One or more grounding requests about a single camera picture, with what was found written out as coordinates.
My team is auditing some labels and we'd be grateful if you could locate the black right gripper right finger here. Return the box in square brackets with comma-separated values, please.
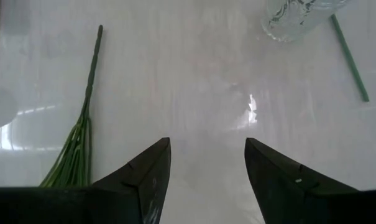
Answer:
[244, 137, 376, 224]

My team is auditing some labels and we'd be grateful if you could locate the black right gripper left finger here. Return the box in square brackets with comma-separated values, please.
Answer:
[0, 137, 172, 224]

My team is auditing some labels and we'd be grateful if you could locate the thin branching green flower stem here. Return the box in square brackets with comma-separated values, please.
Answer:
[39, 24, 104, 188]

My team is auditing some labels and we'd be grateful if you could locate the thick green flower stem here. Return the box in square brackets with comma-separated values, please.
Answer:
[329, 14, 370, 103]

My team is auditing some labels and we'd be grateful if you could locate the clear glass vase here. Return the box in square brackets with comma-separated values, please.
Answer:
[261, 0, 352, 43]

